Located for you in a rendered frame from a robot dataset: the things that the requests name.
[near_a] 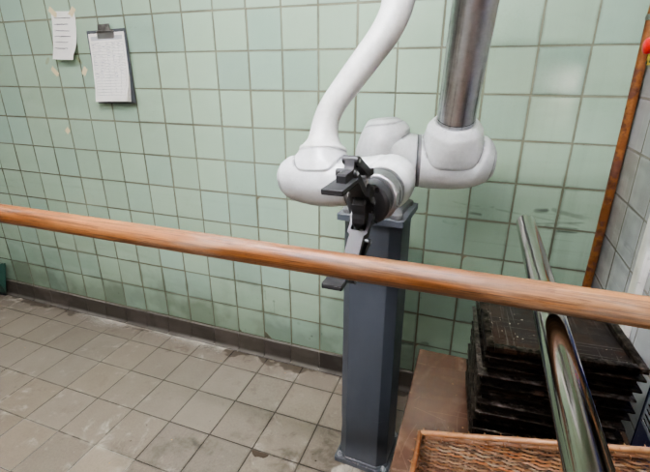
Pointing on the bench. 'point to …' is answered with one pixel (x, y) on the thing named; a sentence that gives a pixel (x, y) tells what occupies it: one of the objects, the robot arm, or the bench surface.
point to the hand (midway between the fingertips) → (334, 239)
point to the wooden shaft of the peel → (355, 267)
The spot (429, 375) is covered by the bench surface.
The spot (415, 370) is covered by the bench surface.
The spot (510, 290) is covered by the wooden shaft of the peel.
